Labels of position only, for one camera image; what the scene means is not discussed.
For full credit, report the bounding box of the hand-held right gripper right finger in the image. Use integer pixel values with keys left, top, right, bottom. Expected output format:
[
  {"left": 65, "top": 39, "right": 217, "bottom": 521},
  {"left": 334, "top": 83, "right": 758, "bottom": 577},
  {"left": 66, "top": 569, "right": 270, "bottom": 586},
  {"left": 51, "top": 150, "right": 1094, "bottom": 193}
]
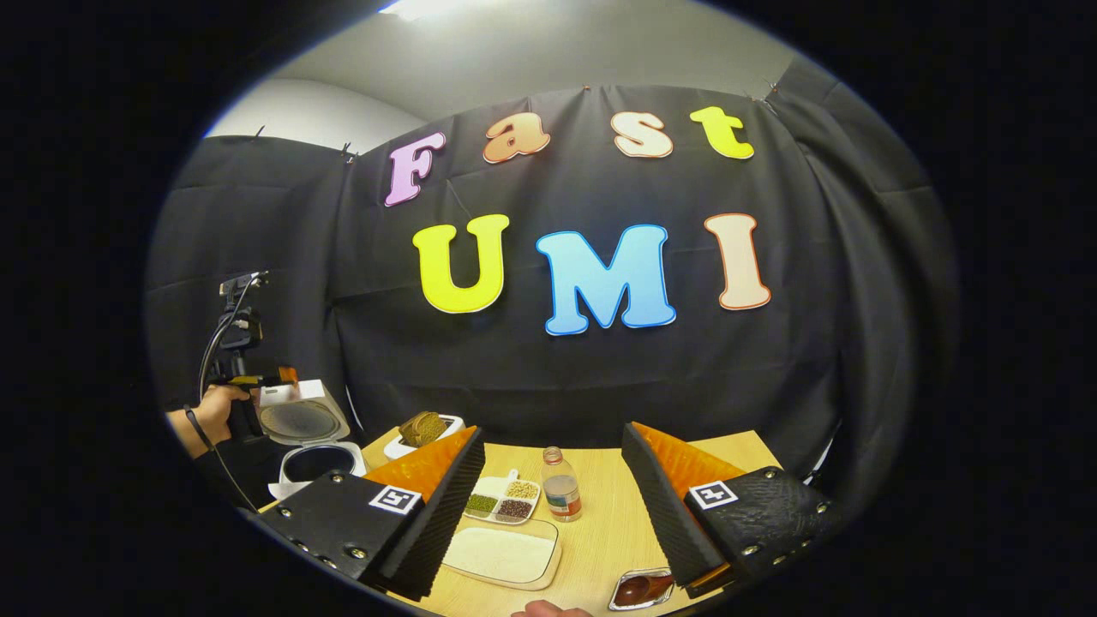
[{"left": 620, "top": 422, "right": 845, "bottom": 600}]

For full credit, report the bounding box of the white toaster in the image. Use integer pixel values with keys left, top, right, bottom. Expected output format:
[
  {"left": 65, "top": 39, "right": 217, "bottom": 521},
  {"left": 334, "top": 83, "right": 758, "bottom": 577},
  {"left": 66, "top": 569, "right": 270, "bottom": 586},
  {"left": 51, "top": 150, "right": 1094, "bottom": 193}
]
[{"left": 383, "top": 415, "right": 467, "bottom": 462}]

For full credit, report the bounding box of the white divided bean dish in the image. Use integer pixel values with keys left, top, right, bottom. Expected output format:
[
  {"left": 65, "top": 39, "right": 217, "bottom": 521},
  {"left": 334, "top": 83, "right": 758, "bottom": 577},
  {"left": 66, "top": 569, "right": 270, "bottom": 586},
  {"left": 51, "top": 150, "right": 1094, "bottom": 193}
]
[{"left": 462, "top": 468, "right": 543, "bottom": 526}]

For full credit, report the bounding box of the brown bread slice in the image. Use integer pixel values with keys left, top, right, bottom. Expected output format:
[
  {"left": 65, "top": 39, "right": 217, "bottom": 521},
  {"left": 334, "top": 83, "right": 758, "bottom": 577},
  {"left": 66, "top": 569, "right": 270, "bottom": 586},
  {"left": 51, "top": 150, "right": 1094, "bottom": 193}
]
[{"left": 399, "top": 411, "right": 449, "bottom": 449}]

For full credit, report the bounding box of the clear plastic bottle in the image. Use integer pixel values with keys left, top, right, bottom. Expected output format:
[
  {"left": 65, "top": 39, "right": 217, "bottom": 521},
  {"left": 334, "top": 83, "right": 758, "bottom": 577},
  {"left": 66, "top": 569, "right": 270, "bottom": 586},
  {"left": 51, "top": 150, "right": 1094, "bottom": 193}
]
[{"left": 541, "top": 446, "right": 584, "bottom": 524}]

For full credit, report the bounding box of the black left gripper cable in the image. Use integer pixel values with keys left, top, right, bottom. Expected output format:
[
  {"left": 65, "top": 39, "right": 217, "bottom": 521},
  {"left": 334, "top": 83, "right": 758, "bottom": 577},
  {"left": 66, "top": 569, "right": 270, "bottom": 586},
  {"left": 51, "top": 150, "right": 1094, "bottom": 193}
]
[{"left": 183, "top": 279, "right": 262, "bottom": 513}]

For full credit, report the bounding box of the clear tray of white rice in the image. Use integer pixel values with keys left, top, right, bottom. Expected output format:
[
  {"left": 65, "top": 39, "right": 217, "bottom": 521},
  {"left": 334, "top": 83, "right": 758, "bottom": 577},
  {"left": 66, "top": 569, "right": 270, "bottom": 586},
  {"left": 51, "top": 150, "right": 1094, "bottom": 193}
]
[{"left": 441, "top": 517, "right": 565, "bottom": 592}]

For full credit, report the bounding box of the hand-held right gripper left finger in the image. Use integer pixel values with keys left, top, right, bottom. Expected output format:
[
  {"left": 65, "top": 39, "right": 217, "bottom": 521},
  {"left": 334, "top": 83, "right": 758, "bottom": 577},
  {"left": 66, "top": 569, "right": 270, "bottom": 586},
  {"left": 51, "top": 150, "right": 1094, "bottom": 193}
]
[{"left": 255, "top": 426, "right": 485, "bottom": 601}]

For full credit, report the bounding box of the white rice cooker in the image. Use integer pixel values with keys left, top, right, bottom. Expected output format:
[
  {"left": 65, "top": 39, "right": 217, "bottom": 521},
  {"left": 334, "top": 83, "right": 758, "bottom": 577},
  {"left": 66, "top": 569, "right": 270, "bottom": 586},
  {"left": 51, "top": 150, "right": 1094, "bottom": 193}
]
[{"left": 257, "top": 380, "right": 369, "bottom": 501}]

